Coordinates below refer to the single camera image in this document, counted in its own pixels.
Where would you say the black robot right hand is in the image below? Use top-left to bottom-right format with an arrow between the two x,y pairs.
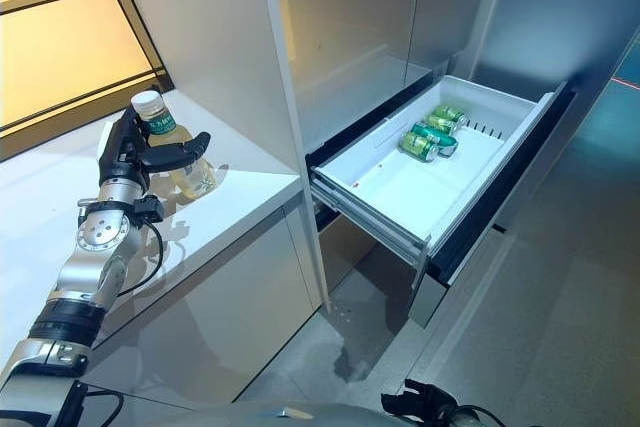
379,378 -> 460,427

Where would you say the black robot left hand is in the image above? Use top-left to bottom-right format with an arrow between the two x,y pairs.
96,108 -> 212,192

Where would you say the yellow tea bottle white cap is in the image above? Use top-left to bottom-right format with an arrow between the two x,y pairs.
130,90 -> 220,202

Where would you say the fridge drawer white inside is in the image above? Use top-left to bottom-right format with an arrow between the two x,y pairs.
305,73 -> 580,329

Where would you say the stainless steel fridge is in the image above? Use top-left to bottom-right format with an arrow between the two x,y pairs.
268,0 -> 502,271

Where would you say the black framed orange window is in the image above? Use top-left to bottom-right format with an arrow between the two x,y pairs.
0,0 -> 175,149

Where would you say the tall white cabinet panel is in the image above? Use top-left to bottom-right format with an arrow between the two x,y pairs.
106,0 -> 332,314

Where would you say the grey robot torso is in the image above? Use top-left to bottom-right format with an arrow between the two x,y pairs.
164,398 -> 401,427

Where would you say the white counter cabinet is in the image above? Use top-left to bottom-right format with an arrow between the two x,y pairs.
0,90 -> 322,401

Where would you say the green glass partition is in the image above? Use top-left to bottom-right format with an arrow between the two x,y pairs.
582,29 -> 640,158

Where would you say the stainless steel side panel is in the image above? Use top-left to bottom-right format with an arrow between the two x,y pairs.
469,0 -> 640,234

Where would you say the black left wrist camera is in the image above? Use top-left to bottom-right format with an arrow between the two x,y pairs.
131,195 -> 165,224

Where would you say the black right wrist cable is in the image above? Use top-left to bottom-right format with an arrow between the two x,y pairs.
459,403 -> 507,427

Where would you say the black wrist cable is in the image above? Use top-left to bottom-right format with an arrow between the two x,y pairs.
82,219 -> 168,299
459,403 -> 507,427

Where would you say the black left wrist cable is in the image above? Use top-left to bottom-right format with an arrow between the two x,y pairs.
82,219 -> 168,299

